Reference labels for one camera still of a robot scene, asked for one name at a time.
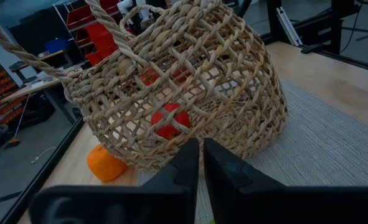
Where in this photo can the orange broom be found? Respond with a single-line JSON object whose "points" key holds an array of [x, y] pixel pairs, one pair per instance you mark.
{"points": [[13, 143]]}

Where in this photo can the black cabinet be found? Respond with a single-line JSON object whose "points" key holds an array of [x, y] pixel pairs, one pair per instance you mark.
{"points": [[31, 34]]}

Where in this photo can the red bell pepper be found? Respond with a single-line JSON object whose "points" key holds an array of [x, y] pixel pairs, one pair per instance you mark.
{"points": [[181, 76]]}

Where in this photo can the grey woven placemat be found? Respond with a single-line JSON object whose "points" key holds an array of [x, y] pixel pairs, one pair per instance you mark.
{"points": [[327, 149]]}

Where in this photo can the blue plastic storage bin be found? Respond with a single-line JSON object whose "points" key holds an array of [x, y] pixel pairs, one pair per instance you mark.
{"points": [[56, 45]]}

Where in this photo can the person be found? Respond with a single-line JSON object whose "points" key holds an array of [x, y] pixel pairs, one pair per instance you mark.
{"points": [[129, 6]]}

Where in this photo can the black equipment stand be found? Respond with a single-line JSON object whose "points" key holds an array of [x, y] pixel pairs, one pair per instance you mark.
{"points": [[336, 28]]}

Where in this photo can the red pomegranate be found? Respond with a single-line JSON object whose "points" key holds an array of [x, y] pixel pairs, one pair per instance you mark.
{"points": [[148, 77]]}

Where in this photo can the red tomato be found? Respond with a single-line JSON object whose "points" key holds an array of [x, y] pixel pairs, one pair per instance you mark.
{"points": [[168, 130]]}

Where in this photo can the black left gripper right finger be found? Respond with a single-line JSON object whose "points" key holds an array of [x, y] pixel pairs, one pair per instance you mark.
{"points": [[264, 205]]}

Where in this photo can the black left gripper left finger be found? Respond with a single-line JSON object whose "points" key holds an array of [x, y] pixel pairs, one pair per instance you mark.
{"points": [[158, 205]]}

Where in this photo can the orange bell pepper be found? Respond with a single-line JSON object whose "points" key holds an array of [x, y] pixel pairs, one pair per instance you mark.
{"points": [[104, 166]]}

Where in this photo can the red plastic storage bin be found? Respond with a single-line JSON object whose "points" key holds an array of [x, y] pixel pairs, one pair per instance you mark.
{"points": [[104, 42], [79, 17], [96, 30], [99, 57], [109, 6]]}

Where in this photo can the grey aluminium bar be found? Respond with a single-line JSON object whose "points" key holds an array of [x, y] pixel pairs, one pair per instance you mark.
{"points": [[288, 26]]}

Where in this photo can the wooden work table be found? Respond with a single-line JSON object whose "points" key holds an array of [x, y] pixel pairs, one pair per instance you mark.
{"points": [[31, 88]]}

